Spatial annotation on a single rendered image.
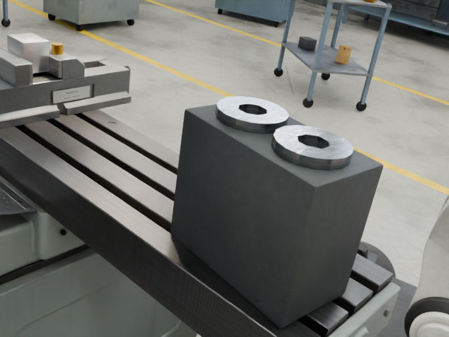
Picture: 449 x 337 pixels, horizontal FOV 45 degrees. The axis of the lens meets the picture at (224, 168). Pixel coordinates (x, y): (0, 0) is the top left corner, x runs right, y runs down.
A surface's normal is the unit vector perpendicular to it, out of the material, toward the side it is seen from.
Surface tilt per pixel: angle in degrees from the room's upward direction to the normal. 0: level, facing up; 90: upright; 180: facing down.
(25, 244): 90
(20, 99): 90
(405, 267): 0
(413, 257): 0
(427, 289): 90
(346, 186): 90
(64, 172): 0
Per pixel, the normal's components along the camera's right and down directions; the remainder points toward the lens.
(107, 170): 0.15, -0.88
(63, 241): 0.73, 0.40
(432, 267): -0.50, 0.33
